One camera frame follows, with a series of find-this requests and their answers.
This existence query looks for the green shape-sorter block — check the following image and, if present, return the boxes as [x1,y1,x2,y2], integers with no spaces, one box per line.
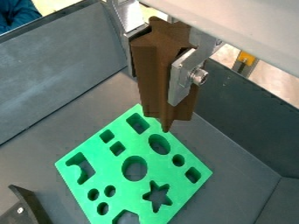
[55,105,213,224]

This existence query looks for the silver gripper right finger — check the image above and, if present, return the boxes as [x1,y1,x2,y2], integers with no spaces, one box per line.
[169,28,225,106]

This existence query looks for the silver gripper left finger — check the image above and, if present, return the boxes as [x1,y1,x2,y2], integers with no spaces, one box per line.
[107,0,147,77]

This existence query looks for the blue cloth in background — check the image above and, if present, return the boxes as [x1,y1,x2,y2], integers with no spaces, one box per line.
[0,0,43,35]

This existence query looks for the brown star-shaped peg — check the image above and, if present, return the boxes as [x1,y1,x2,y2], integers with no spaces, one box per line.
[130,17,199,132]

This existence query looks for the black curved bracket stand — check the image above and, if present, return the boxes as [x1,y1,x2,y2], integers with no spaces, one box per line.
[0,185,54,224]

